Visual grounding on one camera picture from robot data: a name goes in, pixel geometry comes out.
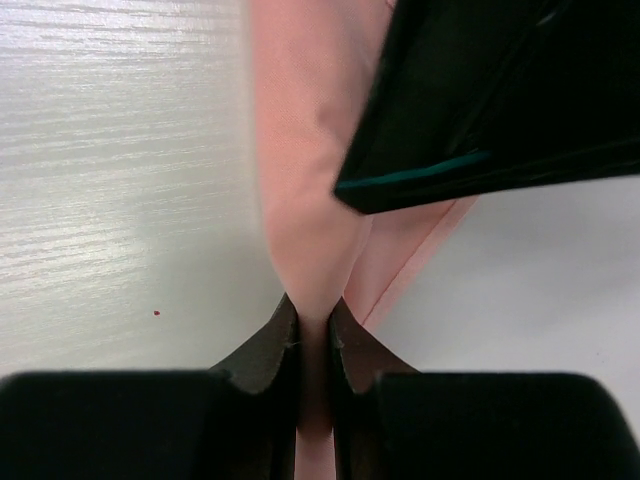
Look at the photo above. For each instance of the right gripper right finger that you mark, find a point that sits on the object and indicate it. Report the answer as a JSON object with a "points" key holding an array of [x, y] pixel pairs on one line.
{"points": [[392, 421]]}

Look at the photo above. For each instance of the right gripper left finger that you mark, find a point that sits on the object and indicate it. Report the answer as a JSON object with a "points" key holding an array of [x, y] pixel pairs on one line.
{"points": [[235, 420]]}

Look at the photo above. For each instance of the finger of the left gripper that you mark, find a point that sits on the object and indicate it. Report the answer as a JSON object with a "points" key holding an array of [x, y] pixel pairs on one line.
{"points": [[474, 97]]}

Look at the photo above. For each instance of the pink cloth napkin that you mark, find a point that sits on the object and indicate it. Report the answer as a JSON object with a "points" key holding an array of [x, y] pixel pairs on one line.
{"points": [[313, 64]]}

